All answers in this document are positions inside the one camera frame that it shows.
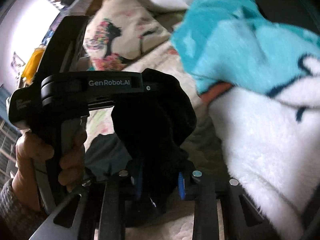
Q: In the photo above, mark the person left hand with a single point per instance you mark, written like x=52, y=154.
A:
x=31, y=150

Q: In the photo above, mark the floral silhouette cushion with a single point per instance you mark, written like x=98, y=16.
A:
x=120, y=33

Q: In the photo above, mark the turquoise white fleece blanket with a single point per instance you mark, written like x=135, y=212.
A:
x=260, y=82

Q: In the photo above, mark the heart patterned quilt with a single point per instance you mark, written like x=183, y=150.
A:
x=152, y=116

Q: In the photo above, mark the yellow bag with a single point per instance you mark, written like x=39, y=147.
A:
x=32, y=65

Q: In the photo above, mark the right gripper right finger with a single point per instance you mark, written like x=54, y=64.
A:
x=230, y=207

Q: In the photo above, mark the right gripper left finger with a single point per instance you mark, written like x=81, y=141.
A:
x=87, y=209

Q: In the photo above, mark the black pants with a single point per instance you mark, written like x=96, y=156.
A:
x=149, y=130

